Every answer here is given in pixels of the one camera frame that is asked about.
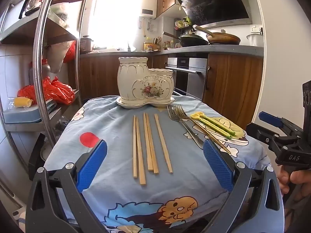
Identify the gold fork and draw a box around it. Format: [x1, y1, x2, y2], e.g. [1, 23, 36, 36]
[173, 104, 232, 154]

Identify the wall spice rack with bottles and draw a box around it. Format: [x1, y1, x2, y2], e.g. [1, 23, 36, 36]
[175, 17, 192, 30]

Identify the yellow green small spoon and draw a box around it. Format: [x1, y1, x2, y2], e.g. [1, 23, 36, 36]
[190, 114, 232, 140]
[194, 112, 237, 136]

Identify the stainless built-in oven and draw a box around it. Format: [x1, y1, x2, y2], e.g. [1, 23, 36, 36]
[165, 57, 208, 100]

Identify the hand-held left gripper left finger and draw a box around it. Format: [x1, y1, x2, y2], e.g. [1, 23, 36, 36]
[25, 139, 108, 233]

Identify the cream floral ceramic utensil holder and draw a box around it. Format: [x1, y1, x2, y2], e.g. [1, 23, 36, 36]
[117, 57, 175, 103]

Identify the stainless steel shelf rack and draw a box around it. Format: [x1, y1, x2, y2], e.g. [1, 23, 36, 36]
[0, 0, 89, 199]

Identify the white water heater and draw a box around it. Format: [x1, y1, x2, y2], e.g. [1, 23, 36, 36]
[139, 0, 158, 20]

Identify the crumpled red plastic bag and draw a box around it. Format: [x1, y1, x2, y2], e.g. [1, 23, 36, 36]
[17, 76, 76, 106]

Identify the cream ceramic saucer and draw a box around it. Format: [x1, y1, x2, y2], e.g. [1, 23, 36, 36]
[116, 97, 176, 109]

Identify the row of condiment bottles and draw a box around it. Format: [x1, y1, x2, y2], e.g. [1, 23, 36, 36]
[163, 40, 181, 49]

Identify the hanging red plastic bag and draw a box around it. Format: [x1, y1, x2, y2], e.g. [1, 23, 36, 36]
[64, 41, 76, 63]

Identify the black range hood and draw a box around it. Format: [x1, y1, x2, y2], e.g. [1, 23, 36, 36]
[174, 0, 252, 28]

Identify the red rice cooker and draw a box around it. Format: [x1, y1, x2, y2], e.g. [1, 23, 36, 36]
[80, 35, 94, 54]

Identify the person's right hand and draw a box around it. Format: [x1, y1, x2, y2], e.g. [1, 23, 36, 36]
[277, 167, 311, 199]

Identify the silver fork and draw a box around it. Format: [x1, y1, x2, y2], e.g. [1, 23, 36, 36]
[167, 105, 204, 150]

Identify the yellow item in plastic wrap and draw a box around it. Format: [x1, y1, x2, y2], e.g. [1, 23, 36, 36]
[13, 97, 33, 108]

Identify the brown frying pan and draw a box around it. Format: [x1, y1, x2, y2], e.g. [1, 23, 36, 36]
[193, 25, 241, 45]

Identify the black wok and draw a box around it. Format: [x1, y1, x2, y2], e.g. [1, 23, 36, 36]
[163, 31, 210, 48]

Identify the wooden chopstick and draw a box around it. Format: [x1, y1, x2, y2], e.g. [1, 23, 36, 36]
[143, 112, 153, 171]
[145, 113, 159, 175]
[154, 114, 174, 174]
[132, 115, 138, 178]
[135, 117, 147, 186]

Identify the hanging white plastic bag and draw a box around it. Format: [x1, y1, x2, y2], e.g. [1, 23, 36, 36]
[44, 41, 73, 73]

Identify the blue cartoon printed cloth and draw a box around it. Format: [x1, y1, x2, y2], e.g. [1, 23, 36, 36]
[44, 95, 271, 233]

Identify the blue flat box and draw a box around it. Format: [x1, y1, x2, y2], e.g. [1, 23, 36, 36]
[3, 101, 57, 124]

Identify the clear plastic bag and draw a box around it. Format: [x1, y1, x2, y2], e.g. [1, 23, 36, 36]
[50, 2, 72, 28]

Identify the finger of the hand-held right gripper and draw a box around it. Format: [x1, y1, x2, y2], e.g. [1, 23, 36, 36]
[246, 123, 302, 156]
[258, 111, 304, 139]

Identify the oil bottle with red cap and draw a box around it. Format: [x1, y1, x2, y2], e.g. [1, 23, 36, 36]
[29, 59, 52, 89]

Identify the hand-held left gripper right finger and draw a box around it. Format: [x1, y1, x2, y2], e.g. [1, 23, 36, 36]
[203, 138, 285, 233]

